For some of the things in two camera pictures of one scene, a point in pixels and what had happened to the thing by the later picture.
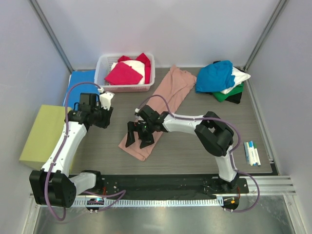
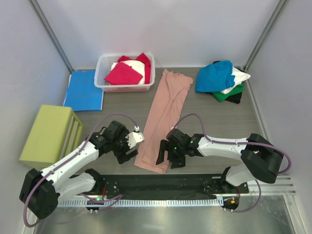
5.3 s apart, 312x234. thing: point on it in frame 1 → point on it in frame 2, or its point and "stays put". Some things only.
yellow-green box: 48,121 stays put
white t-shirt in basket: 138,66 stays put
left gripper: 106,122 → 122,156
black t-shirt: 235,98 stays put
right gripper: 146,140 → 166,145
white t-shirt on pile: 240,77 stays put
